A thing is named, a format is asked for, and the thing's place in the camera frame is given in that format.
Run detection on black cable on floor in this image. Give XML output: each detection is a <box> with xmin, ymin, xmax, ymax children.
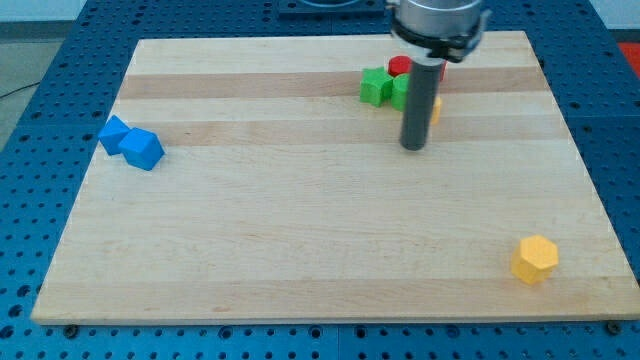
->
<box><xmin>0</xmin><ymin>81</ymin><xmax>41</xmax><ymax>100</ymax></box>

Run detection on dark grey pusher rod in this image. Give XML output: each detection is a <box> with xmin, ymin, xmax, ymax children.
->
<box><xmin>400</xmin><ymin>61</ymin><xmax>442</xmax><ymax>151</ymax></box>

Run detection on blue triangular block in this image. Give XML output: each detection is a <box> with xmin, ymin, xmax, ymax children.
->
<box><xmin>98</xmin><ymin>115</ymin><xmax>131</xmax><ymax>155</ymax></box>

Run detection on yellow hexagon block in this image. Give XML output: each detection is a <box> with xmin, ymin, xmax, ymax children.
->
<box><xmin>510</xmin><ymin>235</ymin><xmax>559</xmax><ymax>285</ymax></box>

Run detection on green star block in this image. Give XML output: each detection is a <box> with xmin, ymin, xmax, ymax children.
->
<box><xmin>359</xmin><ymin>67</ymin><xmax>393</xmax><ymax>107</ymax></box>

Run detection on red cylinder block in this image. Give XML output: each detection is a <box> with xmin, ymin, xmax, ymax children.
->
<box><xmin>387</xmin><ymin>55</ymin><xmax>412</xmax><ymax>77</ymax></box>

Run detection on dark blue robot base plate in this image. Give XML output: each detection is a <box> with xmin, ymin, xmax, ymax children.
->
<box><xmin>276</xmin><ymin>0</ymin><xmax>386</xmax><ymax>17</ymax></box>

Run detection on red block behind rod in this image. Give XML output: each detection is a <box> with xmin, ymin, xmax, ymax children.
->
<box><xmin>439</xmin><ymin>61</ymin><xmax>447</xmax><ymax>82</ymax></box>

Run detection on green round block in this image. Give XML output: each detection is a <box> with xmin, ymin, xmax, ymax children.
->
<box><xmin>391</xmin><ymin>73</ymin><xmax>410</xmax><ymax>112</ymax></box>

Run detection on blue cube block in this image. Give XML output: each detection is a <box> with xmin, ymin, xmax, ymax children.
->
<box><xmin>118</xmin><ymin>127</ymin><xmax>165</xmax><ymax>171</ymax></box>

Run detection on wooden board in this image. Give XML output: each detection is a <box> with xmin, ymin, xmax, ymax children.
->
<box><xmin>31</xmin><ymin>31</ymin><xmax>639</xmax><ymax>325</ymax></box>

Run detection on yellow block behind rod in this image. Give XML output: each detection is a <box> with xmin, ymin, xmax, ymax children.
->
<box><xmin>430</xmin><ymin>96</ymin><xmax>443</xmax><ymax>125</ymax></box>

